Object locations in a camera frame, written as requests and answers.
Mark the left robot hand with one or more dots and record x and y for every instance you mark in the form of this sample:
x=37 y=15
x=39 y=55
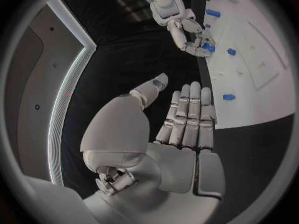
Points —
x=177 y=171

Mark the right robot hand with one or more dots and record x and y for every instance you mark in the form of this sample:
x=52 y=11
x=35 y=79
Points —
x=191 y=28

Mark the white task board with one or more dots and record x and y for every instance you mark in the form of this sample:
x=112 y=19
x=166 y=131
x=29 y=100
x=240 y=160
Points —
x=254 y=46

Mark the small blue peg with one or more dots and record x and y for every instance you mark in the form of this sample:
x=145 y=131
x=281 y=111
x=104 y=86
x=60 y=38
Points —
x=207 y=26

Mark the blue cylinder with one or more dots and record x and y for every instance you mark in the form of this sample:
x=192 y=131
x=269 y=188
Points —
x=213 y=13

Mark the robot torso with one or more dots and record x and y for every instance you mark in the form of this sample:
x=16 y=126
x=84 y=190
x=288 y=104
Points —
x=35 y=78

